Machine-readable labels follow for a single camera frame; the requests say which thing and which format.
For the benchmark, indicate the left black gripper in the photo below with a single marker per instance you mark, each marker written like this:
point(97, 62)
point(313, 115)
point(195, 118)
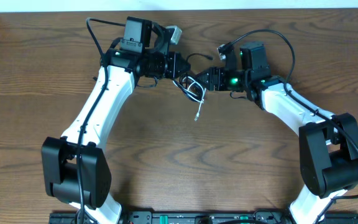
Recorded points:
point(174, 71)

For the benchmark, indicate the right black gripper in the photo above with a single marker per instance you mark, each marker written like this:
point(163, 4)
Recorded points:
point(216, 74)

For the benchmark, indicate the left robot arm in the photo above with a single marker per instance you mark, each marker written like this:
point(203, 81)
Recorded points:
point(75, 168)

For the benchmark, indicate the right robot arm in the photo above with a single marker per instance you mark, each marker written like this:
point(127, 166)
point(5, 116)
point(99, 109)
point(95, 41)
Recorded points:
point(328, 142)

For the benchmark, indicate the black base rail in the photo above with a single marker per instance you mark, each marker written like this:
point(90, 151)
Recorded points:
point(143, 217)

